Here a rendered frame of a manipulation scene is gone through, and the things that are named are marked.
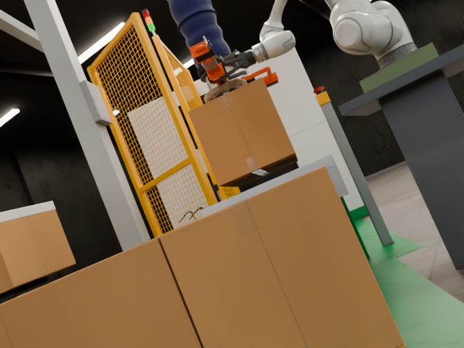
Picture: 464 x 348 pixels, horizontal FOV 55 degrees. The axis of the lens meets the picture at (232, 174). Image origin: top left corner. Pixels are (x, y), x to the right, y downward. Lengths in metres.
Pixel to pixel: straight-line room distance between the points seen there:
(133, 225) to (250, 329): 2.17
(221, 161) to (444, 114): 0.99
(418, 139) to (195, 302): 1.17
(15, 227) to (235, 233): 1.89
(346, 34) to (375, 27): 0.11
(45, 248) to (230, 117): 1.30
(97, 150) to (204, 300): 2.31
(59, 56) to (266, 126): 1.80
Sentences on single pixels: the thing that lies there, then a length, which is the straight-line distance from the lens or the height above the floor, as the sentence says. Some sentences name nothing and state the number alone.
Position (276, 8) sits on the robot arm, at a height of 1.37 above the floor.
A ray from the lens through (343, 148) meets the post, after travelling 2.81.
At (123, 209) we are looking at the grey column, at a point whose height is 0.85.
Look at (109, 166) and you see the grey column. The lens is 3.17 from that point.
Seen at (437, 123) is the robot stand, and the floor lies 0.54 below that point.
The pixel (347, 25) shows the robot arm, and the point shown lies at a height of 0.99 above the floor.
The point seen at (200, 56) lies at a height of 1.18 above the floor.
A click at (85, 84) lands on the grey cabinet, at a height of 1.74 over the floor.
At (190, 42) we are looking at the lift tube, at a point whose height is 1.48.
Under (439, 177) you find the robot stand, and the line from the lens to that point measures 1.88.
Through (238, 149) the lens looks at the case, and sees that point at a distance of 2.16.
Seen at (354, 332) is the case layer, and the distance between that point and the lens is 1.02.
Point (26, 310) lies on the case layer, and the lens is 1.18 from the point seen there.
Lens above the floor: 0.52
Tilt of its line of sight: 5 degrees up
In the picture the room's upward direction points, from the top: 23 degrees counter-clockwise
